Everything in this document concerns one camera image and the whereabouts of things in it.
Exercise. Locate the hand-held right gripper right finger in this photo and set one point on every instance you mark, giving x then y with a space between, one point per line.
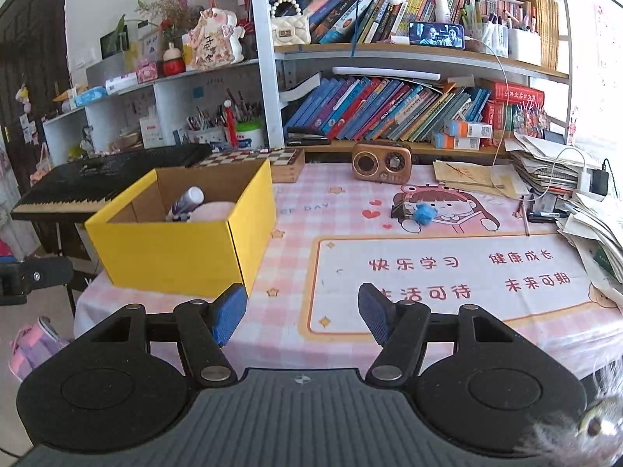
375 314

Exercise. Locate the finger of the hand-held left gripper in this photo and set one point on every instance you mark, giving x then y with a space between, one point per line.
48 275

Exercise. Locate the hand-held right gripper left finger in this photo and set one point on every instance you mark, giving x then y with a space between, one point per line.
228 314

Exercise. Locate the yellow cardboard box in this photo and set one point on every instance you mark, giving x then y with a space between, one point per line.
160 253

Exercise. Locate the dark blue spray bottle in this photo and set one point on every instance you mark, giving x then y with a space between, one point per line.
190 199

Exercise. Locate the pink checkered cloth desktop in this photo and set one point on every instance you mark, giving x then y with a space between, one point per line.
292 214

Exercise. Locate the black keyboard stand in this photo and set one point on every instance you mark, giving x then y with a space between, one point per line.
73 238

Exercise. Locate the black electronic keyboard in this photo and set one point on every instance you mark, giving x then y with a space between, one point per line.
73 189

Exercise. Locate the blue fluffy pompom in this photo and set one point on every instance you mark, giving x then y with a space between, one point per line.
424 215

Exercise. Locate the wooden retro radio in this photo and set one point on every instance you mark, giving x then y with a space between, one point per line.
382 165

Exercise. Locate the metal bowl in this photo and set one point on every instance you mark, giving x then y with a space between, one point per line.
129 141

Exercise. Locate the wooden chessboard box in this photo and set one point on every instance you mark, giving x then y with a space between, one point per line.
287 168

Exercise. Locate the brown paper envelopes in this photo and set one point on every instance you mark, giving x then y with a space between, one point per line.
467 175

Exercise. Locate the white red printed box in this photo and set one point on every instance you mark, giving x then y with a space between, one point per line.
152 134

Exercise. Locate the white jar with green lid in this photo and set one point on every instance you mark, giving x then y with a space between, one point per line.
249 140

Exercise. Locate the white pen holder with pens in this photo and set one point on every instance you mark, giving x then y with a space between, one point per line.
207 135

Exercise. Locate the pink plush door charm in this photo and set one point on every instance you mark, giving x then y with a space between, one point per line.
23 95

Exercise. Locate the blue tissue pack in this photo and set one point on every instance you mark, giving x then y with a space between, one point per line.
91 96

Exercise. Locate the black stapler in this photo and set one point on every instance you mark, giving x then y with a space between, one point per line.
309 137

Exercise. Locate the red tassel pen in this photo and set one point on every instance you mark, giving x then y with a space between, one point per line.
229 124

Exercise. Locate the orange white medicine boxes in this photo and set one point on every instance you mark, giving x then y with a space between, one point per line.
462 135

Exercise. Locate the black pen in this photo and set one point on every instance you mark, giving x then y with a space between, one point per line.
547 214

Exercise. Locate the white cubby shelf unit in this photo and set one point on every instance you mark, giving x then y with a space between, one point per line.
163 107

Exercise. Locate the white flat box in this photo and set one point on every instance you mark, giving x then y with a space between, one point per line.
121 83

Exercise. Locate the row of leaning blue books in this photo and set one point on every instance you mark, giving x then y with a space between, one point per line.
379 107

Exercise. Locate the grey metal box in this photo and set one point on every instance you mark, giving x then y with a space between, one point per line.
104 70

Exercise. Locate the pink tin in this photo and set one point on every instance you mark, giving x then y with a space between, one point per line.
147 73

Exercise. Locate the stack of papers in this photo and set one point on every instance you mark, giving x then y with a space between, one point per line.
589 233

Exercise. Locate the dark wooden door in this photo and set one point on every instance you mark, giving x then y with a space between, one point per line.
34 34

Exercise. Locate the red doll figure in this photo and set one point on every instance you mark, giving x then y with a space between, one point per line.
174 65

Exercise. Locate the grey fluffy charm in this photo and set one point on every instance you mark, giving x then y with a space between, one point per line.
594 423

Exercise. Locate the white wooden bookshelf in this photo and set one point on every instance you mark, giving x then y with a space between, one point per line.
265 58

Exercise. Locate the thick red dictionary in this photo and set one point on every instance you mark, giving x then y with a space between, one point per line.
516 97

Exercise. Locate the black power adapter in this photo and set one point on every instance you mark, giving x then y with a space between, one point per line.
599 180

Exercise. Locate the pink pig decoration plaque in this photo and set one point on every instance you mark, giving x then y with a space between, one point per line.
214 44

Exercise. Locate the smartphone with lit screen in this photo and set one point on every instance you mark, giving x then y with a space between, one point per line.
436 35

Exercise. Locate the white quilted handbag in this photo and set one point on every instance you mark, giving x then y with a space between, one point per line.
289 31

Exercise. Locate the white stationery containers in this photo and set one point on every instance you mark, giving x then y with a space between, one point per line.
523 48

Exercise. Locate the row of colourful shelf books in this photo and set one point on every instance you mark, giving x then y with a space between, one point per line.
340 9

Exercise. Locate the white wall switch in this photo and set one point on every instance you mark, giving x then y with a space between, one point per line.
80 60

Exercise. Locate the black picture frame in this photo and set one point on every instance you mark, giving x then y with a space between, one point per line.
114 44

